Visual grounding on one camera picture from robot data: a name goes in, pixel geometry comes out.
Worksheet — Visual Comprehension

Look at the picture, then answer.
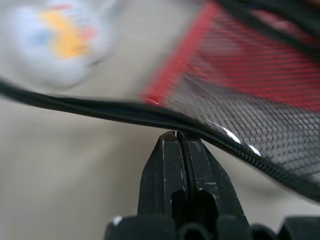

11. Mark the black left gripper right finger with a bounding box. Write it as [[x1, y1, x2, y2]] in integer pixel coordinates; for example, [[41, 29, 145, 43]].
[[176, 131, 251, 226]]

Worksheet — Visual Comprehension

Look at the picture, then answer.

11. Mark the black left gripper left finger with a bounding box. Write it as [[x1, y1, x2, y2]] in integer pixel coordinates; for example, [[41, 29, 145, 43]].
[[136, 131, 189, 220]]

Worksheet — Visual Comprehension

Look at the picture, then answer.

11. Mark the black mesh paddle case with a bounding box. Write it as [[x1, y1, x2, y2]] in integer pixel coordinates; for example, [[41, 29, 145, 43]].
[[0, 0, 320, 201]]

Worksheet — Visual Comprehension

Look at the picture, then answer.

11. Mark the red table tennis paddle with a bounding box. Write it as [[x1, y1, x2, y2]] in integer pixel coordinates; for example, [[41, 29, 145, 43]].
[[142, 2, 320, 113]]

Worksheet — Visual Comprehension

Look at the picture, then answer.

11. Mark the white bag with orange print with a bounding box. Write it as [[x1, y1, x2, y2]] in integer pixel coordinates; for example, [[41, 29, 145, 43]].
[[0, 0, 118, 89]]

